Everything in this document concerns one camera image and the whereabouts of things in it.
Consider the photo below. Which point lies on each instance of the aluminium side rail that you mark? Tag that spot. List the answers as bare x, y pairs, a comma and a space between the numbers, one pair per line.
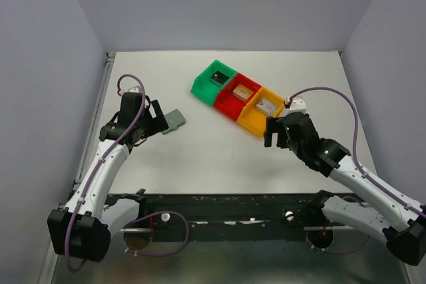
110, 57

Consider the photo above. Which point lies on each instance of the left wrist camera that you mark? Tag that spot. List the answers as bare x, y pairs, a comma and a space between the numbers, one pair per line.
135, 89

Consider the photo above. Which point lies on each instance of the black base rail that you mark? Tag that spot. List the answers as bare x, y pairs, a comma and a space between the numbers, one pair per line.
228, 217

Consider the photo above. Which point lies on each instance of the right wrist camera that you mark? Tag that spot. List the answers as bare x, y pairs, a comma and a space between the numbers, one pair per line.
297, 105

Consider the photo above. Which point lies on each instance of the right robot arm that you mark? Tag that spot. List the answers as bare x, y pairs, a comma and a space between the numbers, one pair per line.
392, 218

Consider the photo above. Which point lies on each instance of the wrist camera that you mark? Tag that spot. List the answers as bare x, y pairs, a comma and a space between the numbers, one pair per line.
297, 105
135, 89

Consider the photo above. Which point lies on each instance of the green plastic bin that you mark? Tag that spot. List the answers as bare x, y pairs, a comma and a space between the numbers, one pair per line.
204, 89

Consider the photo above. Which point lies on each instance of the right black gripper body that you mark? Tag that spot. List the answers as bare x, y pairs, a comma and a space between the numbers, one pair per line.
293, 146

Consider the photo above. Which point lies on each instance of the yellow plastic bin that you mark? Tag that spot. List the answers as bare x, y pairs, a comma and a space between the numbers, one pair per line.
253, 120

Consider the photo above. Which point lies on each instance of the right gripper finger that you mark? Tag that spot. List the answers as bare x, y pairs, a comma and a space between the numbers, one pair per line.
273, 126
282, 140

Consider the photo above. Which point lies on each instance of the red plastic bin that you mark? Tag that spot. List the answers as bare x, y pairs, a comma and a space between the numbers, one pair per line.
228, 103

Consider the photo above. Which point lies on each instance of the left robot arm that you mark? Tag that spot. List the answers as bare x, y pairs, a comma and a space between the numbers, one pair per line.
83, 228

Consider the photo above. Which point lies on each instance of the black card in green bin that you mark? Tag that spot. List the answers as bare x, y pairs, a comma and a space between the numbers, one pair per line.
219, 78

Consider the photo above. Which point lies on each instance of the white card in yellow bin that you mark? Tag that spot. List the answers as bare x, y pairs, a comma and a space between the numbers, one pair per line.
266, 107

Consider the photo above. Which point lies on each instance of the tan card in red bin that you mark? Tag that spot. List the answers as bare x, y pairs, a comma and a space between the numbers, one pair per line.
241, 92

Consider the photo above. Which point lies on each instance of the grey-green card holder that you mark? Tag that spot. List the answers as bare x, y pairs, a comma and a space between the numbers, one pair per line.
175, 120

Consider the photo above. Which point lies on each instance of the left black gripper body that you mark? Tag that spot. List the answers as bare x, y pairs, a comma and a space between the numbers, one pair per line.
144, 122

